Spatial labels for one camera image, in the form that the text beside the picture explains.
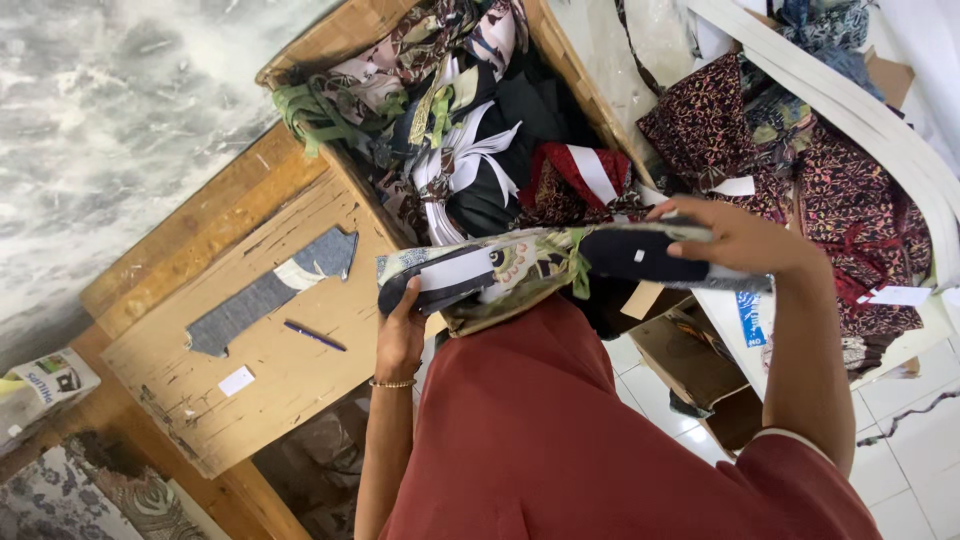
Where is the brown cardboard box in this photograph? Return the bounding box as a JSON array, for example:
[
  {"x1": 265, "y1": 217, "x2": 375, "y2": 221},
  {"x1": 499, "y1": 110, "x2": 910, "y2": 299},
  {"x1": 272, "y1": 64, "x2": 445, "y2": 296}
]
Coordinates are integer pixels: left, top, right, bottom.
[{"x1": 627, "y1": 298, "x2": 768, "y2": 460}]

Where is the person's red garment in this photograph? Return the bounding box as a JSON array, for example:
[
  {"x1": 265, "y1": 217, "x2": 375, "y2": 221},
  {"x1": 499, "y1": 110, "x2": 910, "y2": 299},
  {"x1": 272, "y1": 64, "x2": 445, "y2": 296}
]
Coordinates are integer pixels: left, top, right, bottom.
[{"x1": 378, "y1": 292, "x2": 884, "y2": 540}]

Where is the blue pen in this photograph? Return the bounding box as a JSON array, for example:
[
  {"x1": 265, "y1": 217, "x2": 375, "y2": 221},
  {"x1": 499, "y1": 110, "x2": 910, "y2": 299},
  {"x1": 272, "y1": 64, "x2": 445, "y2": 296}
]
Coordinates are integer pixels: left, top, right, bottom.
[{"x1": 282, "y1": 319, "x2": 348, "y2": 354}]

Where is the dark fabric strap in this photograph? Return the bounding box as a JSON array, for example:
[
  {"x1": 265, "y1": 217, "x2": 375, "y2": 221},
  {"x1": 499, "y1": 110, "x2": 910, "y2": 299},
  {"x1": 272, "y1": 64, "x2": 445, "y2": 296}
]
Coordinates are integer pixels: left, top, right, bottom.
[{"x1": 855, "y1": 389, "x2": 960, "y2": 449}]

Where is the small white paper tag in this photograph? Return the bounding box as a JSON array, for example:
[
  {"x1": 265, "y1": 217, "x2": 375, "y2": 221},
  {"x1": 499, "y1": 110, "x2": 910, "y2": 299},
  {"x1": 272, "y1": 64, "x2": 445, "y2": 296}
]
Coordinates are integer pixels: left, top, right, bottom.
[{"x1": 217, "y1": 364, "x2": 258, "y2": 399}]

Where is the person's right hand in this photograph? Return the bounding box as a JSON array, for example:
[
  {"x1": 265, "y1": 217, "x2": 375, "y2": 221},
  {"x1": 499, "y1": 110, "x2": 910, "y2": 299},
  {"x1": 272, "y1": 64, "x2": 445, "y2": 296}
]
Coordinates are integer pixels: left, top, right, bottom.
[{"x1": 648, "y1": 196, "x2": 817, "y2": 276}]

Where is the grey fabric cut piece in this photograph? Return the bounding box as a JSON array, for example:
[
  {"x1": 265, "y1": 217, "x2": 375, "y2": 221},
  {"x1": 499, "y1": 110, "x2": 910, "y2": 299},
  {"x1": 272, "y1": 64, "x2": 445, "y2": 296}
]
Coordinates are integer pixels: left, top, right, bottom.
[{"x1": 185, "y1": 226, "x2": 360, "y2": 359}]

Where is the blue patterned fabric heap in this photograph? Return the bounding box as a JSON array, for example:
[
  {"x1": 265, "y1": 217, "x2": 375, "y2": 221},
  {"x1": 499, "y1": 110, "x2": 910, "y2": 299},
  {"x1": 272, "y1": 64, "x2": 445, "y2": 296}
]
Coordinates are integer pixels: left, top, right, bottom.
[{"x1": 771, "y1": 0, "x2": 888, "y2": 102}]

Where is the patterned grey rug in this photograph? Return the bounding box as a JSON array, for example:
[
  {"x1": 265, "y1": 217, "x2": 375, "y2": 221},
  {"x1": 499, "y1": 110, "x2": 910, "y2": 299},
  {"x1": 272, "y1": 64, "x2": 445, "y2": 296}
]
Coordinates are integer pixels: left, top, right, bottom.
[{"x1": 0, "y1": 430, "x2": 213, "y2": 540}]

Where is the brown cardboard piece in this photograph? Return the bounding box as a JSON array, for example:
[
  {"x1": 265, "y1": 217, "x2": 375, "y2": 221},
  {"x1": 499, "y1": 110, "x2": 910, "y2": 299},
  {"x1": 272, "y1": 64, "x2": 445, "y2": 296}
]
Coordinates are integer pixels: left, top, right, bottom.
[{"x1": 862, "y1": 45, "x2": 917, "y2": 111}]

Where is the printed cardboard box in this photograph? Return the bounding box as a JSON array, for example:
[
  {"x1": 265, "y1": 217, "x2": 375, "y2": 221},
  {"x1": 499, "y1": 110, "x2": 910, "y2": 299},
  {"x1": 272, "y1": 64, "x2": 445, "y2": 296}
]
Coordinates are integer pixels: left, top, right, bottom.
[{"x1": 0, "y1": 346, "x2": 102, "y2": 453}]

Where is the red patterned fabric bundle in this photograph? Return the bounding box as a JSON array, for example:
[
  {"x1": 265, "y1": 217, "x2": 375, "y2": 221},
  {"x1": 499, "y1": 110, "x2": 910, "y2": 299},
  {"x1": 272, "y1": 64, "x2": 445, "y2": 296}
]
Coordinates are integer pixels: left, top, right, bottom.
[{"x1": 516, "y1": 141, "x2": 648, "y2": 228}]

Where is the stack of white strips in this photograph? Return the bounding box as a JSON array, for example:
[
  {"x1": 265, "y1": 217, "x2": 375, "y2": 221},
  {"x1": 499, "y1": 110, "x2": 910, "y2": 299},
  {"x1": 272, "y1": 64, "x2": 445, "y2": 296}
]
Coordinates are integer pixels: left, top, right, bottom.
[{"x1": 684, "y1": 0, "x2": 960, "y2": 290}]

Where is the blue and white packet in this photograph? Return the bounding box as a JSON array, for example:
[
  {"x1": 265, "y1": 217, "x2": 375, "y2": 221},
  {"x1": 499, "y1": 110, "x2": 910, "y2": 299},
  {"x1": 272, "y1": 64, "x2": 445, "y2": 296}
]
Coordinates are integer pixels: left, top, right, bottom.
[{"x1": 734, "y1": 290, "x2": 768, "y2": 349}]

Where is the heap of maroon patterned fabric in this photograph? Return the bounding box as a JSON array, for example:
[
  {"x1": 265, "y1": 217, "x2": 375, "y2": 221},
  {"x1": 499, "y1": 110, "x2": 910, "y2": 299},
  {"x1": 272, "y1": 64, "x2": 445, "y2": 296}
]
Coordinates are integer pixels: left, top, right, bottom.
[{"x1": 636, "y1": 51, "x2": 936, "y2": 378}]

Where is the worn wooden board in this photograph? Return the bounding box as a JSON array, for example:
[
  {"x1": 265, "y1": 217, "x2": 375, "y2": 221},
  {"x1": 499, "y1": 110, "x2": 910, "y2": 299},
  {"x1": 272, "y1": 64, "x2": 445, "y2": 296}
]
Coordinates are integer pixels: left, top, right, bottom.
[{"x1": 100, "y1": 168, "x2": 451, "y2": 480}]

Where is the person's left hand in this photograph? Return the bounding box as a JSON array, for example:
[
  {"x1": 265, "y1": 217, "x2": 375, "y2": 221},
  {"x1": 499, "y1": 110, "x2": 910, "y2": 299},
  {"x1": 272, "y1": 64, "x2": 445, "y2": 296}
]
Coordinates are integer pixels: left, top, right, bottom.
[{"x1": 373, "y1": 275, "x2": 429, "y2": 384}]

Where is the wooden bench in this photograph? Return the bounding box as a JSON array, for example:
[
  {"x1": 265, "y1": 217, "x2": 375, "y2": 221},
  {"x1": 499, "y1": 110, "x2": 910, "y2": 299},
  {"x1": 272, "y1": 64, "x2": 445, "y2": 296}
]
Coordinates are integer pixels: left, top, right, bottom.
[{"x1": 78, "y1": 122, "x2": 333, "y2": 340}]

